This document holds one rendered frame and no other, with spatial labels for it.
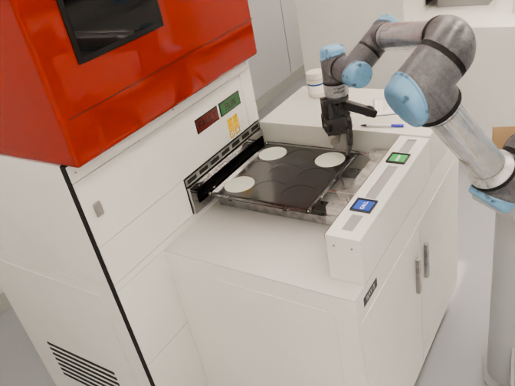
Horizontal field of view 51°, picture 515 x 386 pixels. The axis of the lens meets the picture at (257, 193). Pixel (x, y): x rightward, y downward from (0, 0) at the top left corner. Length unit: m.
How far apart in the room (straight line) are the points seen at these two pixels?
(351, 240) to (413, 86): 0.39
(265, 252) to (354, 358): 0.37
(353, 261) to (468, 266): 1.43
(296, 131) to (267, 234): 0.47
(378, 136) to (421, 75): 0.64
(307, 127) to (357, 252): 0.69
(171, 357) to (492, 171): 1.12
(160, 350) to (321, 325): 0.57
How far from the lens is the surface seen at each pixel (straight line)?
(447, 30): 1.22
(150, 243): 1.61
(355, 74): 1.52
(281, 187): 1.66
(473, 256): 2.79
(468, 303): 2.54
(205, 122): 1.72
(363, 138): 1.81
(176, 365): 1.87
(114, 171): 1.47
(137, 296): 1.62
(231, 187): 1.72
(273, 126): 1.96
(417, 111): 1.17
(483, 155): 1.37
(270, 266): 1.48
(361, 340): 1.45
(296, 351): 1.59
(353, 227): 1.34
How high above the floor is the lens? 1.74
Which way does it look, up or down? 30 degrees down
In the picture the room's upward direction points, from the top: 12 degrees counter-clockwise
